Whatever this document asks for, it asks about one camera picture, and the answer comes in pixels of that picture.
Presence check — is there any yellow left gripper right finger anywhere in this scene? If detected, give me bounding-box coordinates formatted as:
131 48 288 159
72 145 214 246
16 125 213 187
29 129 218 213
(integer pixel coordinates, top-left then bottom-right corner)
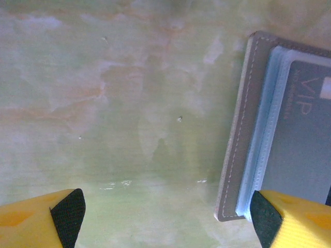
249 190 331 248

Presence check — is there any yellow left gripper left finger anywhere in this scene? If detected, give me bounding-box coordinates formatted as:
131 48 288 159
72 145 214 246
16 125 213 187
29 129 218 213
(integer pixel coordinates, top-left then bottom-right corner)
0 188 86 248

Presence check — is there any black VIP card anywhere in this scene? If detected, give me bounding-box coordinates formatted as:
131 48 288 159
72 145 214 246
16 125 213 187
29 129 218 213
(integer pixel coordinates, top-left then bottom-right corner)
261 58 331 205

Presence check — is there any grey leather card holder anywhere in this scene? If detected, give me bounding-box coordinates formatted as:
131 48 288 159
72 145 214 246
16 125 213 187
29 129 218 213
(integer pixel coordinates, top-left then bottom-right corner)
215 30 331 223

